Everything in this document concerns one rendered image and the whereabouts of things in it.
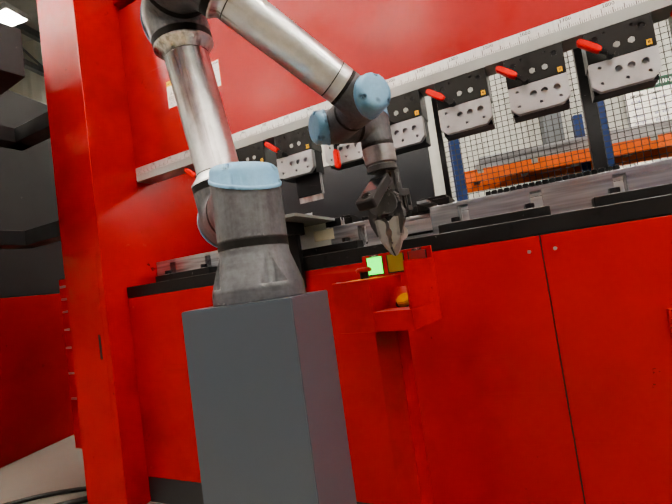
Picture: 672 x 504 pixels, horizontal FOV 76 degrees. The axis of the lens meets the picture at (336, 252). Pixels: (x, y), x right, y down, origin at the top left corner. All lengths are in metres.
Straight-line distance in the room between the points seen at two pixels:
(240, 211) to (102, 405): 1.47
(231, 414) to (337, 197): 1.54
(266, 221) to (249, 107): 1.11
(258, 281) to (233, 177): 0.17
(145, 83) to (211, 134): 1.34
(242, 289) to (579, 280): 0.84
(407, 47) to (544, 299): 0.86
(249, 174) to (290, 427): 0.38
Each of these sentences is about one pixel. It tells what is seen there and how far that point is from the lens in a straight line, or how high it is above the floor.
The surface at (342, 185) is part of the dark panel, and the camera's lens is 2.08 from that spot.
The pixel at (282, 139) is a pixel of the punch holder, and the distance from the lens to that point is 1.62.
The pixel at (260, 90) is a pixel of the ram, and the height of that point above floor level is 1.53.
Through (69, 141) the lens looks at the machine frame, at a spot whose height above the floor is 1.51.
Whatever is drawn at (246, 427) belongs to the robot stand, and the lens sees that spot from 0.67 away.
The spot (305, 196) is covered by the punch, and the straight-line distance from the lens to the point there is 1.57.
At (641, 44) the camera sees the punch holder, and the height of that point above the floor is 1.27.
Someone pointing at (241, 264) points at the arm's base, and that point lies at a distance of 0.66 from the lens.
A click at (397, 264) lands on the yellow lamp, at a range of 1.10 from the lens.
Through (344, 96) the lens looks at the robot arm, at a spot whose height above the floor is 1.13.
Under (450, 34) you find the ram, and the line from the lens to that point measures 1.48.
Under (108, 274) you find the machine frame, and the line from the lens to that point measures 1.95.
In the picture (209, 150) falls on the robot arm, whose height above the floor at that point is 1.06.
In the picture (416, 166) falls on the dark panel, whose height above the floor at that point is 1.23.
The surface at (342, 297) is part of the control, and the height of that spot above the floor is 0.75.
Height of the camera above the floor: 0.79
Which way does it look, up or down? 3 degrees up
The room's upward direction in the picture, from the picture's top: 8 degrees counter-clockwise
